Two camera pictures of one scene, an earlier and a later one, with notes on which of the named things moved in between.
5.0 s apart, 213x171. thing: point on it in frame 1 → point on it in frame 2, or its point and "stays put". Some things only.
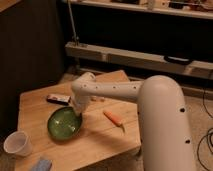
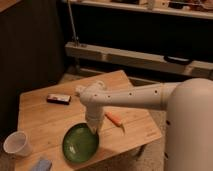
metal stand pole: [75, 37] stays put
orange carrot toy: [114, 119] stays put
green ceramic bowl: [64, 123] → [79, 143]
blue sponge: [43, 165] stays put
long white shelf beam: [137, 59] stays put
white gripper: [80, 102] → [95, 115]
